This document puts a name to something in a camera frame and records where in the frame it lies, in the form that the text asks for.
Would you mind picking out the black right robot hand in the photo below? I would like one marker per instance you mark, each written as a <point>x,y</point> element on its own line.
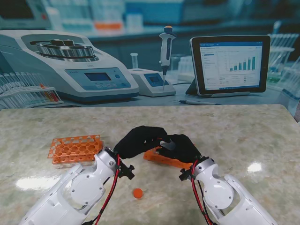
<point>185,150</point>

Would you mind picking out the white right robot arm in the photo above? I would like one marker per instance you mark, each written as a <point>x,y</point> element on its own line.
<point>218,192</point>

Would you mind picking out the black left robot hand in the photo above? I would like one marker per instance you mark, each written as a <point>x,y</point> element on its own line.
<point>134,143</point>

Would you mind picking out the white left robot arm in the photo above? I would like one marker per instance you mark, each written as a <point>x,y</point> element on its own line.
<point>86,187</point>

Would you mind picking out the orange plastic test tube rack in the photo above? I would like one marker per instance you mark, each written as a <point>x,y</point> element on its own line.
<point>164,160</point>
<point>75,150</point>

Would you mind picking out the orange screw cap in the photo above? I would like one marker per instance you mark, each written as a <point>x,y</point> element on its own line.
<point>137,193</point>

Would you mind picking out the printed laboratory backdrop poster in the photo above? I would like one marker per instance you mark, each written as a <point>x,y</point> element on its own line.
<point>150,47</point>

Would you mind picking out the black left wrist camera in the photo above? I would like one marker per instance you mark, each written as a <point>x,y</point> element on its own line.
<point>126,172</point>

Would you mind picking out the clear plastic test tube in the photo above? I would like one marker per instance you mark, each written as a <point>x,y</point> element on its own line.
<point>170,145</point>

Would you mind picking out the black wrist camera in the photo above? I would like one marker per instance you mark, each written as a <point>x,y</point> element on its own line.
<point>126,172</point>
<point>186,175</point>

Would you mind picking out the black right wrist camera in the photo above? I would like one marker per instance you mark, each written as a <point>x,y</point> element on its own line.
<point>186,175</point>

